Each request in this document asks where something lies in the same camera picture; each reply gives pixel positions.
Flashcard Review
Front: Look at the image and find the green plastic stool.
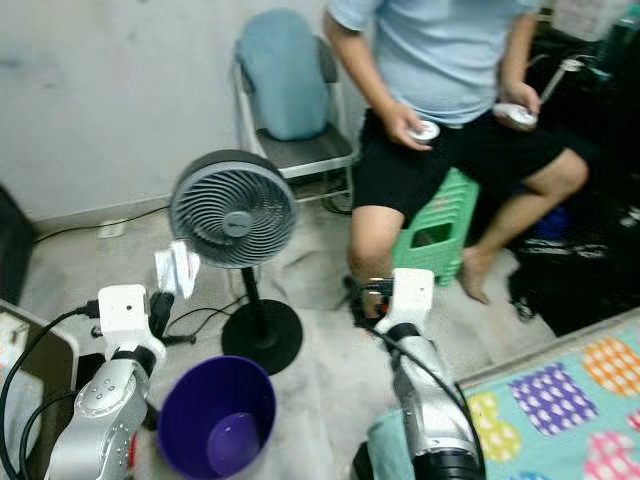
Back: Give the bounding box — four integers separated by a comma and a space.
390, 168, 479, 288

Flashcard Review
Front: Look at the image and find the purple plastic bin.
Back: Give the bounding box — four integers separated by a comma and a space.
157, 355, 278, 480

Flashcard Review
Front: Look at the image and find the brown side table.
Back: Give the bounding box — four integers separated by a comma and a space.
0, 310, 81, 480

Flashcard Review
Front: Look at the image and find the grey standing fan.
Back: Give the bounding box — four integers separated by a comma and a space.
168, 150, 304, 376

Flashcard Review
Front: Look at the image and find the small white box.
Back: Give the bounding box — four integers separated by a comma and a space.
5, 315, 31, 347

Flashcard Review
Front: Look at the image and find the grey metal folding chair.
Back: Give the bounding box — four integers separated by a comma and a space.
232, 35, 358, 216

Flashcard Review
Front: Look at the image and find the black bed base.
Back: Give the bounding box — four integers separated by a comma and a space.
350, 440, 376, 480

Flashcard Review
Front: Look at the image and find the white quilted mattress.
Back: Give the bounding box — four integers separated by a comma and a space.
455, 305, 640, 386

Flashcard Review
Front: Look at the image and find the teal blanket with colourful shapes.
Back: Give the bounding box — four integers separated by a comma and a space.
365, 335, 640, 480

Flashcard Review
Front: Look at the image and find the blue cushion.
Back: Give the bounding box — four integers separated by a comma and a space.
235, 10, 329, 143

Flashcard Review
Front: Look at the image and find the person in blue shirt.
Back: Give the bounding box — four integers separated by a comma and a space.
325, 0, 591, 306

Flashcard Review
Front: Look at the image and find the white plastic container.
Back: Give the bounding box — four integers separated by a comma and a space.
550, 0, 606, 41

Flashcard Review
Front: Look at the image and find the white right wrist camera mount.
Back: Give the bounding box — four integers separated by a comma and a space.
390, 268, 436, 326

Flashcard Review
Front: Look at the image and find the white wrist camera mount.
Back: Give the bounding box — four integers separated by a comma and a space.
97, 285, 158, 351
390, 268, 436, 326

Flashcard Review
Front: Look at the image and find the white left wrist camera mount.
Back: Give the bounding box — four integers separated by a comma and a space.
97, 285, 158, 351

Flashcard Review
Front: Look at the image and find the black fan cable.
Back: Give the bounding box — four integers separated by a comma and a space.
170, 295, 246, 341

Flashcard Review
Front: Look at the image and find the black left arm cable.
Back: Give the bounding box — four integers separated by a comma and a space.
0, 303, 103, 480

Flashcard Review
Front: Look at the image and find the black floor cable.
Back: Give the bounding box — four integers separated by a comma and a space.
35, 205, 171, 244

